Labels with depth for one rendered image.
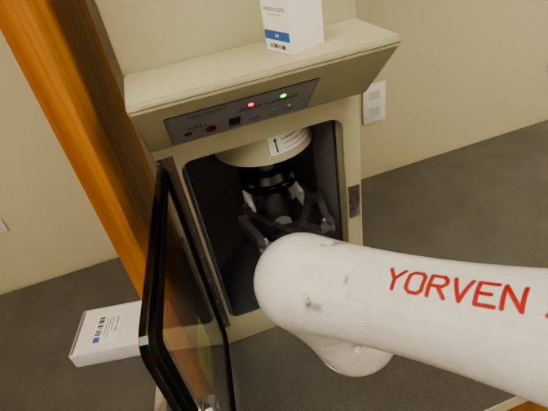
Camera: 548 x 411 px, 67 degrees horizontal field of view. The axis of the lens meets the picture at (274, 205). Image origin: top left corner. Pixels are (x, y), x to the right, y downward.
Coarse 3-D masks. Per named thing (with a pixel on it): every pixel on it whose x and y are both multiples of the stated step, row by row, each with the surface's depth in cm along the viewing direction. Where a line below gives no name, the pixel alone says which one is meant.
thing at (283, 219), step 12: (240, 180) 78; (288, 180) 75; (276, 192) 74; (288, 192) 77; (264, 204) 77; (276, 204) 77; (288, 204) 78; (264, 216) 78; (276, 216) 78; (288, 216) 79
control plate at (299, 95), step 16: (256, 96) 48; (272, 96) 50; (288, 96) 51; (304, 96) 53; (192, 112) 47; (208, 112) 48; (224, 112) 50; (240, 112) 51; (256, 112) 53; (288, 112) 57; (176, 128) 49; (192, 128) 51; (224, 128) 55
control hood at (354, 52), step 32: (352, 32) 51; (384, 32) 49; (192, 64) 50; (224, 64) 48; (256, 64) 46; (288, 64) 45; (320, 64) 46; (352, 64) 49; (384, 64) 52; (128, 96) 44; (160, 96) 43; (192, 96) 44; (224, 96) 46; (320, 96) 56; (160, 128) 48
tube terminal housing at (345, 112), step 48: (96, 0) 46; (144, 0) 47; (192, 0) 49; (240, 0) 51; (336, 0) 54; (144, 48) 50; (192, 48) 52; (192, 144) 59; (240, 144) 61; (240, 336) 85
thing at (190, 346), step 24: (168, 216) 52; (168, 240) 49; (168, 264) 46; (192, 264) 62; (144, 288) 38; (168, 288) 44; (192, 288) 57; (144, 312) 35; (168, 312) 42; (192, 312) 54; (144, 336) 34; (168, 336) 40; (192, 336) 50; (216, 336) 68; (144, 360) 33; (192, 360) 47; (216, 360) 63; (192, 384) 45; (216, 384) 59
